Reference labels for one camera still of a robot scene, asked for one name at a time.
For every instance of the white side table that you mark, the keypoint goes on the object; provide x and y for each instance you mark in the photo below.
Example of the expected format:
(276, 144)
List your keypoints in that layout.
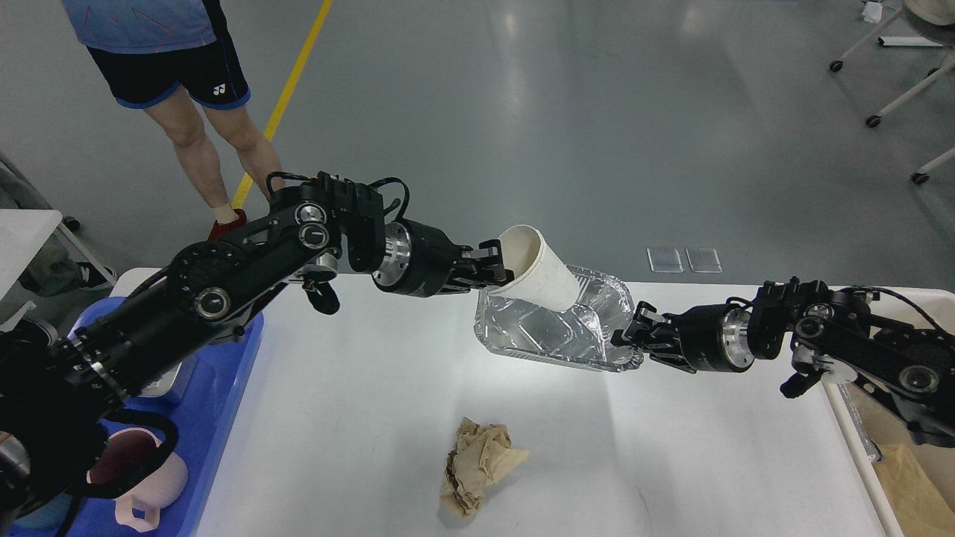
(23, 232)

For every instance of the standing person in shorts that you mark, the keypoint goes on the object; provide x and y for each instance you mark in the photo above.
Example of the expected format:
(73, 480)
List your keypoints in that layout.
(177, 62)

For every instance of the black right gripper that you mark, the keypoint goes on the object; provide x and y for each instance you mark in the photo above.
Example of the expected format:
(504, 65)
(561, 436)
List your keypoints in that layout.
(712, 337)

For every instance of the white paper cup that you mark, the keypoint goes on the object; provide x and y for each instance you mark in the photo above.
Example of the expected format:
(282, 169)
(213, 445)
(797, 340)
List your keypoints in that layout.
(540, 276)

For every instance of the dark teal HOME mug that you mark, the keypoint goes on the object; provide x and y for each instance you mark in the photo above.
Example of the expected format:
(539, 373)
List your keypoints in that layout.
(49, 517)

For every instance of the blue plastic bin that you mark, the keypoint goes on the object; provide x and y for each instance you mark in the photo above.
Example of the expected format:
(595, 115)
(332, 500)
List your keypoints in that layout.
(204, 418)

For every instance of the clear floor plate right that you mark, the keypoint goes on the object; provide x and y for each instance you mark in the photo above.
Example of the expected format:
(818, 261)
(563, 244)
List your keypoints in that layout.
(704, 260)

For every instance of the white wheeled chair base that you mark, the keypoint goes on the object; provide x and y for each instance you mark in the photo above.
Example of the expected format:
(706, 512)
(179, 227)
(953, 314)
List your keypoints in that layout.
(896, 48)

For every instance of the brown paper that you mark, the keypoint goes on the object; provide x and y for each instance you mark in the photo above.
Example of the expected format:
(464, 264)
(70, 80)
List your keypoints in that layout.
(482, 456)
(919, 507)

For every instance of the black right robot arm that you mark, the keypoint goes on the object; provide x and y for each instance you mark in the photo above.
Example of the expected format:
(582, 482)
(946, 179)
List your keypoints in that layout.
(834, 337)

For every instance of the square stainless steel tray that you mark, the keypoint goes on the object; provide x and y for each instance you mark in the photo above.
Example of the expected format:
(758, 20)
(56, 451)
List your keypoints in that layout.
(171, 385)

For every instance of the aluminium foil tray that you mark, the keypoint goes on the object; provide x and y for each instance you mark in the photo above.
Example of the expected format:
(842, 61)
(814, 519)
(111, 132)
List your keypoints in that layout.
(580, 337)

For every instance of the clear floor plate left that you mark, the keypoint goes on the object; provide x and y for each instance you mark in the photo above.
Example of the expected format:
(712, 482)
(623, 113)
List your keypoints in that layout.
(665, 260)

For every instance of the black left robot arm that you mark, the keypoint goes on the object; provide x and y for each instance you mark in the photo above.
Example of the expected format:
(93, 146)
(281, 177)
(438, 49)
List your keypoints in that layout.
(65, 427)

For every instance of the beige plastic bin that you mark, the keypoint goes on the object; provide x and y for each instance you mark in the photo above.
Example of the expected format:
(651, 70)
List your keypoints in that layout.
(865, 424)

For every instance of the brown paper in bin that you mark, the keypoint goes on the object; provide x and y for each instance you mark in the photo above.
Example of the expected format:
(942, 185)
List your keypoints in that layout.
(919, 507)

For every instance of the pink plastic mug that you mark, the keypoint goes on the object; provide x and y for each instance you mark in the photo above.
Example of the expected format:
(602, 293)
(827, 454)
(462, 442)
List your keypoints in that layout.
(126, 451)

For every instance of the clear floor plate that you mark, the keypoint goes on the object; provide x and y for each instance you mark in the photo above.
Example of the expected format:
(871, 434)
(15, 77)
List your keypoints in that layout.
(704, 260)
(665, 260)

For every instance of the seated person at left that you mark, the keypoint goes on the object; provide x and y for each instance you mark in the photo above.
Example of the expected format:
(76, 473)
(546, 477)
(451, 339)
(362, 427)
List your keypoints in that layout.
(51, 272)

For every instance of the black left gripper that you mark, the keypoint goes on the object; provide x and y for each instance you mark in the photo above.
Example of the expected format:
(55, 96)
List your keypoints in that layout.
(421, 261)

